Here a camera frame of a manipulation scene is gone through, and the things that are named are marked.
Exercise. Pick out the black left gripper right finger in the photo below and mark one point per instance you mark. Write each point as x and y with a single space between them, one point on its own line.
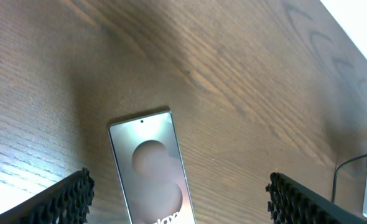
291 202

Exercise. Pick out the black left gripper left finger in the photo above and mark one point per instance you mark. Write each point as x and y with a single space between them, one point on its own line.
67 201

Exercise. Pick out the bronze Samsung Galaxy smartphone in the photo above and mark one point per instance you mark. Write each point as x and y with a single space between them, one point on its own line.
151 170

